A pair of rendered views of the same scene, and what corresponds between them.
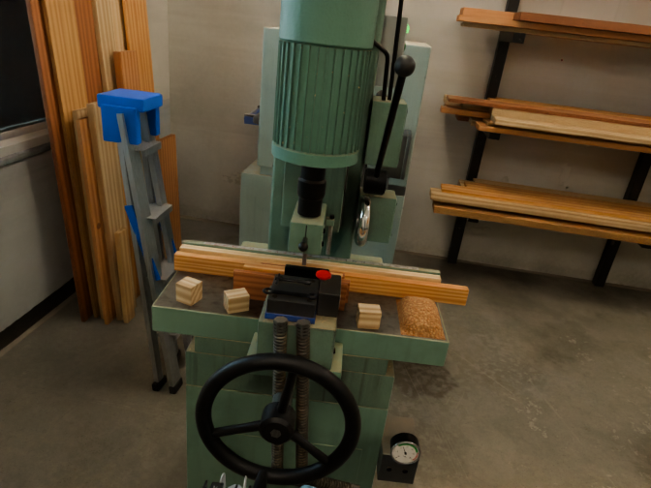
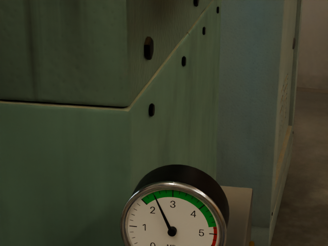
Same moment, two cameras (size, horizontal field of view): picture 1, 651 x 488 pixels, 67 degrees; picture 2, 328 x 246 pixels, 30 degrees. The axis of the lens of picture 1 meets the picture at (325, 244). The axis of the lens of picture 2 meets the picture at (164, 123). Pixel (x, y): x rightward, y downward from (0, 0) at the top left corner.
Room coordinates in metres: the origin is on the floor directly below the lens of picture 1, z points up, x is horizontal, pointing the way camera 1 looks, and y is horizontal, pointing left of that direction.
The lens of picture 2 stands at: (0.45, -0.27, 0.84)
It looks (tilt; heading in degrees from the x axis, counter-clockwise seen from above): 20 degrees down; 11
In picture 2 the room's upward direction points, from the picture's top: straight up
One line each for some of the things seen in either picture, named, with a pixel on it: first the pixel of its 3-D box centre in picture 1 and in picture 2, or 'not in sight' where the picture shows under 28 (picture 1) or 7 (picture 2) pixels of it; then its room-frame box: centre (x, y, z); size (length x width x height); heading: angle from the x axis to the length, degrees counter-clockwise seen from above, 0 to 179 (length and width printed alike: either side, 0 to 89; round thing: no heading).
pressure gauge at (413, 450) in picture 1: (404, 449); (177, 230); (0.78, -0.22, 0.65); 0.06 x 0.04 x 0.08; 89
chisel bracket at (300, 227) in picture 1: (308, 229); not in sight; (1.01, 0.04, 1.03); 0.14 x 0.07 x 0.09; 179
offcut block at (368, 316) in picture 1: (368, 316); not in sight; (0.85, -0.10, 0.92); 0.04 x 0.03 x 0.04; 95
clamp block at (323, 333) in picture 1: (298, 325); not in sight; (0.80, 0.03, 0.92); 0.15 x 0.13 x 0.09; 89
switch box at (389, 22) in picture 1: (389, 51); not in sight; (1.31, -0.10, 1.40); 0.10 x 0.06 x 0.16; 179
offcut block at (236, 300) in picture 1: (236, 300); not in sight; (0.86, 0.17, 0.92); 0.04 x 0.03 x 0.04; 120
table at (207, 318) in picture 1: (301, 320); not in sight; (0.88, 0.03, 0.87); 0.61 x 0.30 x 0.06; 89
